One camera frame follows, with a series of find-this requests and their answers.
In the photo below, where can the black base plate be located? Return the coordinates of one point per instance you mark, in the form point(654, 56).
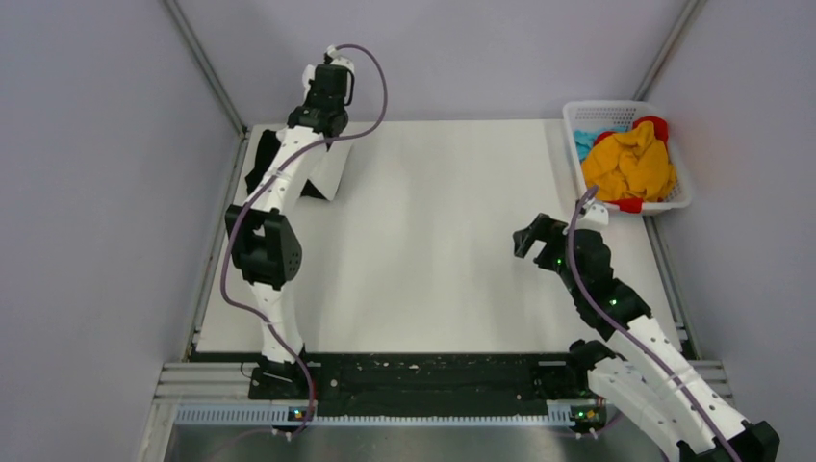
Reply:
point(419, 385)

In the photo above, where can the yellow t shirt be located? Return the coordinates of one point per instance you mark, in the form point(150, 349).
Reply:
point(631, 166)

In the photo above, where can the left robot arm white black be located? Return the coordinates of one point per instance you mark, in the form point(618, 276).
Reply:
point(305, 157)

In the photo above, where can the white t shirt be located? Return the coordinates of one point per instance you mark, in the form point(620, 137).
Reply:
point(325, 178)

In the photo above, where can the folded black t shirt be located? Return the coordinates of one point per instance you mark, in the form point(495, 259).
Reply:
point(267, 149)

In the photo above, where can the white slotted cable duct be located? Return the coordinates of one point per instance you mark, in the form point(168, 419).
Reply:
point(288, 415)

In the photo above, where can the blue t shirt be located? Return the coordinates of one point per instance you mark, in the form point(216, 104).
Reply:
point(584, 141)

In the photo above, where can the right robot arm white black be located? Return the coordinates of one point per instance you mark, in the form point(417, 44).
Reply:
point(633, 364)

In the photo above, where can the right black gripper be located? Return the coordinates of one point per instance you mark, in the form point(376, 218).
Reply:
point(543, 228)

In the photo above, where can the white plastic basket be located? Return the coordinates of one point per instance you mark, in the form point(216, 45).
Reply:
point(638, 171)

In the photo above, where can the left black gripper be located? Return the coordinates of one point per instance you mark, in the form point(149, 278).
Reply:
point(311, 83)

